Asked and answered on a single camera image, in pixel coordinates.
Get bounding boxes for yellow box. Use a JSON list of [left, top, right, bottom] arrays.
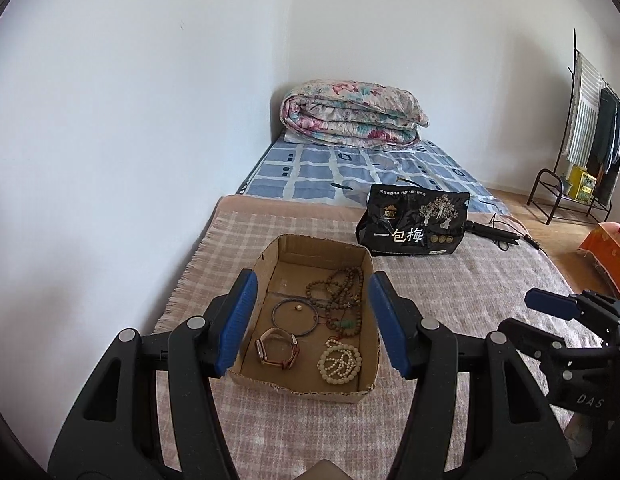
[[567, 165, 598, 204]]

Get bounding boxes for black hair straightener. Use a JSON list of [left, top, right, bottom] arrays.
[[465, 220, 523, 248]]

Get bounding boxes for dark hanging clothes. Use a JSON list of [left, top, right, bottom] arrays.
[[587, 86, 620, 191]]

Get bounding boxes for cardboard box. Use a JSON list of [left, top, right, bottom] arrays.
[[226, 233, 382, 407]]

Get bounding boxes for striped hanging cloth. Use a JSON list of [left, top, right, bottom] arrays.
[[562, 54, 602, 166]]

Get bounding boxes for cream bead bracelet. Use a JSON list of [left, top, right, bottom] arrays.
[[317, 338, 364, 386]]

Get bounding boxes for orange box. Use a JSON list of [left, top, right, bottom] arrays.
[[577, 220, 620, 301]]

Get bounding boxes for thin dark bangle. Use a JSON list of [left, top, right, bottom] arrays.
[[271, 299, 320, 339]]

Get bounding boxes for black metal clothes rack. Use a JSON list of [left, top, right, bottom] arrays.
[[527, 29, 620, 225]]

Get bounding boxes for brown bead bracelet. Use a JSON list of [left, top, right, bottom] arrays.
[[305, 266, 364, 322]]

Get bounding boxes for folded floral quilt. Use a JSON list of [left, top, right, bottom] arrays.
[[280, 79, 430, 148]]

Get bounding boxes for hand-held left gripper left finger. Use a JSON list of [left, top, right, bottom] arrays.
[[47, 269, 259, 480]]

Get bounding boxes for black printed snack bag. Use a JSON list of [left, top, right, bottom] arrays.
[[355, 183, 471, 257]]

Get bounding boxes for jade pendant on red cord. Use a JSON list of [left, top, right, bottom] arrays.
[[325, 310, 365, 343]]

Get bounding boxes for person's right hand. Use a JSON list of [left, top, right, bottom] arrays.
[[564, 410, 608, 461]]

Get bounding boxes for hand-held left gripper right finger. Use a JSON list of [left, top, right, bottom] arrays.
[[368, 271, 576, 480]]

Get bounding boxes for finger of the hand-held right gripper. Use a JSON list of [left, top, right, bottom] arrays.
[[524, 287, 620, 333], [497, 316, 593, 386]]

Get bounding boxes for black hair straightener cable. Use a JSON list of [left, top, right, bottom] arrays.
[[490, 214, 545, 252]]

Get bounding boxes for pink plaid blanket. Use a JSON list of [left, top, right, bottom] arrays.
[[152, 195, 611, 480]]

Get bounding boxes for wristwatch with brown strap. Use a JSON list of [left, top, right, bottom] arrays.
[[255, 327, 301, 370]]

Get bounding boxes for blue checked bed sheet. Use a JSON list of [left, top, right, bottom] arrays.
[[237, 137, 511, 216]]

